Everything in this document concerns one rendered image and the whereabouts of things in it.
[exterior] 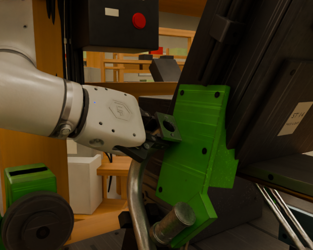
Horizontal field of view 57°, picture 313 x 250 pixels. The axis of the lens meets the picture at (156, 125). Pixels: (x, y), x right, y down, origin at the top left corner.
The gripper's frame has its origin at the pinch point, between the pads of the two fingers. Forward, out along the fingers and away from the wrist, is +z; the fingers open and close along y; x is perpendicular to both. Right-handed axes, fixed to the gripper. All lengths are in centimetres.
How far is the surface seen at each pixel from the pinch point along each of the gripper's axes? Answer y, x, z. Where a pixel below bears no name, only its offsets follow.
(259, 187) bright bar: -10.9, -4.0, 17.0
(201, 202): -14.0, -2.3, 2.5
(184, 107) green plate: 2.3, -5.6, 2.4
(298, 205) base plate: -5, 10, 61
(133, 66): 576, 360, 345
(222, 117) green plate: -4.2, -11.1, 3.1
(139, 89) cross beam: 32.9, 17.0, 14.9
